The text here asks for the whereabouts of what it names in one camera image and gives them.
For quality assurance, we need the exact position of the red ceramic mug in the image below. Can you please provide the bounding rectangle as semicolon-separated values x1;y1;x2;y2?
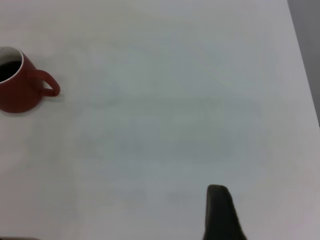
0;46;61;114

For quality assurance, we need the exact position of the dark coffee liquid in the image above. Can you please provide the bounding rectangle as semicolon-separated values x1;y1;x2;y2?
0;59;22;83

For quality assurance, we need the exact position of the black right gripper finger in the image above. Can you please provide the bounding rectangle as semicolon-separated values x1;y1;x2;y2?
201;184;249;240

